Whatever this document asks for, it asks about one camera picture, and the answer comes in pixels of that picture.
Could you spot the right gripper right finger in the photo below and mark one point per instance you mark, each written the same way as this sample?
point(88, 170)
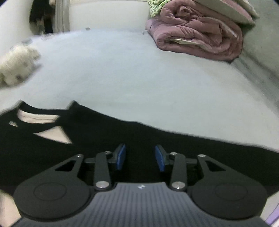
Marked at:
point(214, 187)

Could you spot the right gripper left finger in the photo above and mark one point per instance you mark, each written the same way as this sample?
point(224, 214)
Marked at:
point(67, 188)

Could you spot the beige bear raglan shirt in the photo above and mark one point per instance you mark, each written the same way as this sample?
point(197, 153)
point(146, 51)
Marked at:
point(33, 140)

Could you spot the folded white purple clothes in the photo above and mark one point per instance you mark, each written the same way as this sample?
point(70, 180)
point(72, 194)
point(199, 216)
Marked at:
point(273, 219)

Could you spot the white plush dog toy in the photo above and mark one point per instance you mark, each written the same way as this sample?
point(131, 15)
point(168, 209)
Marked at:
point(18, 64)

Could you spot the grey bed sheet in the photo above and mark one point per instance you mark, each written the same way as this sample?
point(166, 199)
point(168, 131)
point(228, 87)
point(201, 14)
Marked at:
point(124, 75)

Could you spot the grey padded headboard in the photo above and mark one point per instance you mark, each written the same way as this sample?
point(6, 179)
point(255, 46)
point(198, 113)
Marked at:
point(259, 58)

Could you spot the left grey curtain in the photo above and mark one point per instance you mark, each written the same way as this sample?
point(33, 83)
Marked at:
point(62, 16)

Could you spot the pink rolled quilt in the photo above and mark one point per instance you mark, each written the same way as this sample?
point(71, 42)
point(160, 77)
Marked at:
point(191, 28)

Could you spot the dark jacket on rack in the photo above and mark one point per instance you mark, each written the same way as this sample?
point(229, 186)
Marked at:
point(41, 15)

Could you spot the pink beige pillow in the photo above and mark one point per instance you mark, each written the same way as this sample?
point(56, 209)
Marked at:
point(240, 11)

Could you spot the green patterned blanket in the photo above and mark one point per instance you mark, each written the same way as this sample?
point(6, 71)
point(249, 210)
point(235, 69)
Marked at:
point(155, 6)

